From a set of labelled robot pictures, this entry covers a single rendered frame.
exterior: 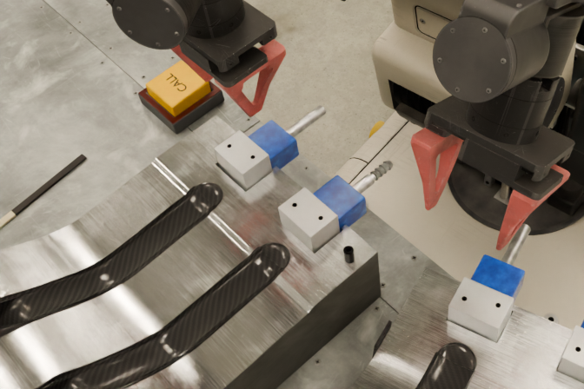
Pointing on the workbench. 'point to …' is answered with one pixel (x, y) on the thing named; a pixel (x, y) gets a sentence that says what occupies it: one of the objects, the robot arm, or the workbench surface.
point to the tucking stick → (42, 190)
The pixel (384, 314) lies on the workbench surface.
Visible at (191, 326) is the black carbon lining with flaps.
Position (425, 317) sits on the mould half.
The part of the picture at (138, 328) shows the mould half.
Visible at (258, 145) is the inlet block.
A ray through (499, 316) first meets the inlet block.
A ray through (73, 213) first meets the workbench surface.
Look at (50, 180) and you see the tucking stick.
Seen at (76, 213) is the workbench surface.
